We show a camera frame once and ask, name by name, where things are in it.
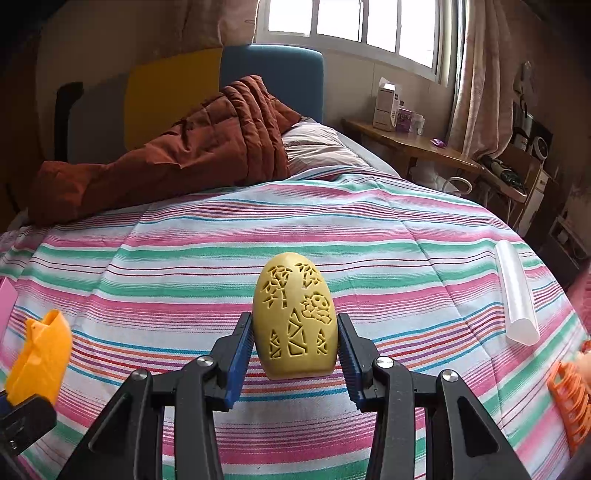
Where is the striped bed sheet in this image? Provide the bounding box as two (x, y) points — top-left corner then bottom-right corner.
(1, 166), (587, 479)

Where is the yellow carved egg toy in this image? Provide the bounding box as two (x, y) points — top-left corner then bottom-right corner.
(252, 252), (339, 380)

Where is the white stool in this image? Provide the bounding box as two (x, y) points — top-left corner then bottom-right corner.
(441, 176), (473, 197)

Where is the orange plastic toy piece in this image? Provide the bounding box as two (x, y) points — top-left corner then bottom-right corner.
(4, 310), (72, 406)

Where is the pink pillow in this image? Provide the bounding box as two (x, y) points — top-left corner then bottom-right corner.
(281, 119), (369, 175)

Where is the pink patterned curtain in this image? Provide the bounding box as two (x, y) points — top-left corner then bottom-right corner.
(448, 1), (517, 160)

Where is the purple box on shelf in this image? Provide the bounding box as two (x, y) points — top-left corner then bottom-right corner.
(394, 107), (414, 134)

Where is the white box on shelf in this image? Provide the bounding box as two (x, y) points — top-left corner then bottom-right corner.
(373, 77), (401, 131)

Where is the grey yellow blue headboard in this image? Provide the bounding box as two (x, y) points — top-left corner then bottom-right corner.
(54, 44), (325, 164)

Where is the window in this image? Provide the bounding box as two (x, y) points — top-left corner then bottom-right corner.
(256, 0), (458, 82)

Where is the rust brown quilted blanket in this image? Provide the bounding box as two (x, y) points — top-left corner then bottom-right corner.
(28, 75), (301, 227)

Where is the white plastic tube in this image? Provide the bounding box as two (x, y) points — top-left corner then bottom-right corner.
(495, 240), (540, 346)

